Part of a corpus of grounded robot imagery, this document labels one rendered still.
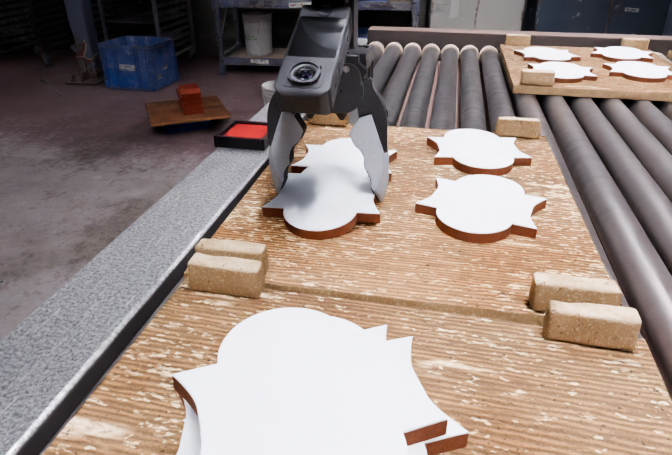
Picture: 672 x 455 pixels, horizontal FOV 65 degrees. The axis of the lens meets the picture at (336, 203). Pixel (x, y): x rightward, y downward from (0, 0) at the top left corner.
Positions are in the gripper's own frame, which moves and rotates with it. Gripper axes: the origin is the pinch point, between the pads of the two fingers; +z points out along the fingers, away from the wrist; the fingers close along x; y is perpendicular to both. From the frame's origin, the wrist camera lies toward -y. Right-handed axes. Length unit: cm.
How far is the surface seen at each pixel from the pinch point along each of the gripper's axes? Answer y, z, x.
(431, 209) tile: 0.1, 1.0, -10.5
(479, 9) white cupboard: 457, 17, -41
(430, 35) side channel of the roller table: 103, -3, -7
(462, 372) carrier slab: -20.9, 2.7, -13.2
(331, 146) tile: 14.1, -0.3, 2.4
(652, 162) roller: 25.9, 3.3, -39.6
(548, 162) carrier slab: 16.9, 1.1, -24.3
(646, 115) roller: 47, 2, -45
